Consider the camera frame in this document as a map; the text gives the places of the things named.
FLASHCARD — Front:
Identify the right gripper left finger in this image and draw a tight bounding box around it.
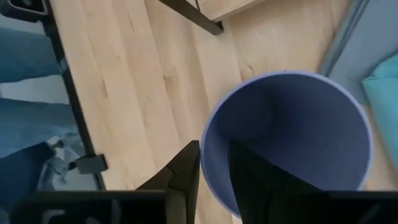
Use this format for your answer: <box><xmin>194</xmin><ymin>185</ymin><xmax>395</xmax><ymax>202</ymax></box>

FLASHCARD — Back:
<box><xmin>136</xmin><ymin>140</ymin><xmax>200</xmax><ymax>191</ymax></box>

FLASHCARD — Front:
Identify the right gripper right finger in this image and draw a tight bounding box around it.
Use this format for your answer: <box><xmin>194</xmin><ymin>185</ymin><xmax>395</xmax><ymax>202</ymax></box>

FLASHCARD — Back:
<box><xmin>229</xmin><ymin>141</ymin><xmax>326</xmax><ymax>200</ymax></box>

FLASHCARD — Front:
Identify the lavender plastic cup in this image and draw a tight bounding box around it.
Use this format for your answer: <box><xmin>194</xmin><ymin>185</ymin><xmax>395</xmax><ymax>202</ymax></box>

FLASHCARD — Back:
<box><xmin>200</xmin><ymin>70</ymin><xmax>374</xmax><ymax>218</ymax></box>

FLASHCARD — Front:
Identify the teal cloth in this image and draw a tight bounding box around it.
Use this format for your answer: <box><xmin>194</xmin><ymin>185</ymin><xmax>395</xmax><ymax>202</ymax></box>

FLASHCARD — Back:
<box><xmin>362</xmin><ymin>52</ymin><xmax>398</xmax><ymax>170</ymax></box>

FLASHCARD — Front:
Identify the person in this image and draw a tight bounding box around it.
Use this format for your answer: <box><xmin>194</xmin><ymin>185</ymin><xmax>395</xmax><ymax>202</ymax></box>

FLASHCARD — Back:
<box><xmin>0</xmin><ymin>26</ymin><xmax>81</xmax><ymax>212</ymax></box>

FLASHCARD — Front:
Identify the grey cloth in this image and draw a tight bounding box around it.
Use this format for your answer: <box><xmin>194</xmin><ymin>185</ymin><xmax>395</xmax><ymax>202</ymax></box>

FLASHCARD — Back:
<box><xmin>318</xmin><ymin>0</ymin><xmax>398</xmax><ymax>105</ymax></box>

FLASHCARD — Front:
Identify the wooden shelf with black frame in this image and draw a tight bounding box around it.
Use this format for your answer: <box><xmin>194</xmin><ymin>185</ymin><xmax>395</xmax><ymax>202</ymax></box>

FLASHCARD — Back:
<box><xmin>158</xmin><ymin>0</ymin><xmax>268</xmax><ymax>35</ymax></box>

